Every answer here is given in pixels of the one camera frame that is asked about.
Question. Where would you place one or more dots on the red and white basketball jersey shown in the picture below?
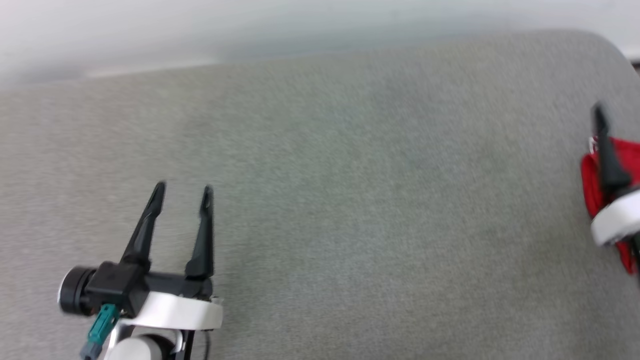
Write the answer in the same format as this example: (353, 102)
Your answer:
(590, 190)

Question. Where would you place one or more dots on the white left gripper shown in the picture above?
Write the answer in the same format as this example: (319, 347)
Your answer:
(175, 310)

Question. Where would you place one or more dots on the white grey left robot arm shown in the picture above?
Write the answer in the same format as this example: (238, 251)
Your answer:
(135, 350)

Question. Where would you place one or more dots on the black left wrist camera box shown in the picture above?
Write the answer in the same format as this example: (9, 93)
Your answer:
(117, 287)

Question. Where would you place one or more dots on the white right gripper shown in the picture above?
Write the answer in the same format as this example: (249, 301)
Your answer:
(617, 217)

